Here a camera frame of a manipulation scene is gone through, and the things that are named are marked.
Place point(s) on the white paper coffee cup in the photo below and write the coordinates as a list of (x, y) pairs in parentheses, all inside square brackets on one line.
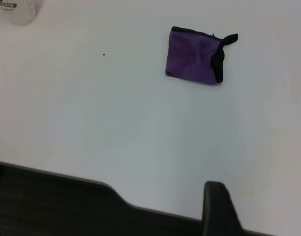
[(22, 13)]

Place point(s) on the purple cloth with black trim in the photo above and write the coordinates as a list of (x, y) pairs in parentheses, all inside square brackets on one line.
[(189, 59)]

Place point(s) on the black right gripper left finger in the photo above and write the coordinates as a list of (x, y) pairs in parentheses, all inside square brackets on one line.
[(219, 214)]

